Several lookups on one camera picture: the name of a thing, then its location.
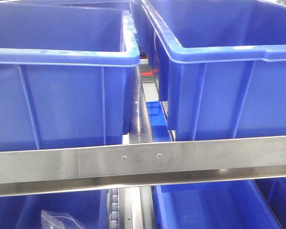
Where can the far lower right blue bin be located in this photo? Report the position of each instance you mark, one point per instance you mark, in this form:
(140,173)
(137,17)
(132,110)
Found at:
(274,192)

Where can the small blue bin behind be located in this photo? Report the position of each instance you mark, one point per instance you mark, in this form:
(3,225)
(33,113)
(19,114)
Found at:
(158,124)

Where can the blue plastic bin right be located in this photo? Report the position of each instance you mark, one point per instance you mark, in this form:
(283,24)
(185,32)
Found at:
(222,66)

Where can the blue plastic bin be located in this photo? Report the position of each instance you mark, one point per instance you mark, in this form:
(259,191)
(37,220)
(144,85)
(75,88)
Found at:
(222,66)
(66,75)

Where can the blue plastic bin left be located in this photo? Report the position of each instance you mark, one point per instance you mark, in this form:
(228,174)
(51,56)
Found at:
(66,75)

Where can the clear plastic bag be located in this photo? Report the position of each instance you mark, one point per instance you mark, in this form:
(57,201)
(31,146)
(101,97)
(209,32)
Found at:
(59,220)

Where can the lower left blue bin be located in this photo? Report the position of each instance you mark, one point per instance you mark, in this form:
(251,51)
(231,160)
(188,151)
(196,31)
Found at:
(24,212)

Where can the stainless steel shelf rack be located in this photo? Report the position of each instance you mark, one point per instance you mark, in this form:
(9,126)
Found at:
(136,167)

